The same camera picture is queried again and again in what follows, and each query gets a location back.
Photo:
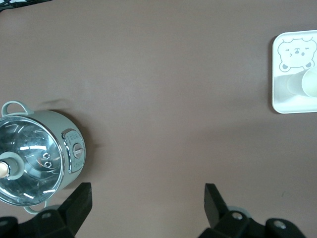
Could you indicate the glass pot lid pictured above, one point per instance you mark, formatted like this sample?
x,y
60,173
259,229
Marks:
x,y
29,138

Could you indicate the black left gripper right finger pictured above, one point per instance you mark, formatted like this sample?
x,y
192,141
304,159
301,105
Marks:
x,y
223,223

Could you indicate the steel pot with glass lid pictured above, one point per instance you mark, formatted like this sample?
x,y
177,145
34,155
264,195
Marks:
x,y
63,121

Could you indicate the cream tray with bear print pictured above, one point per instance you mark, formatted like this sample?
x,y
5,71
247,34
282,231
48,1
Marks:
x,y
284,104

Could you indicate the white IKEA cup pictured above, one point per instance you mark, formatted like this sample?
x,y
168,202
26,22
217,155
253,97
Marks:
x,y
309,81

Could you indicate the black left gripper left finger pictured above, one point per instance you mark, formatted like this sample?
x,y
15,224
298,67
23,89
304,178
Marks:
x,y
71,213

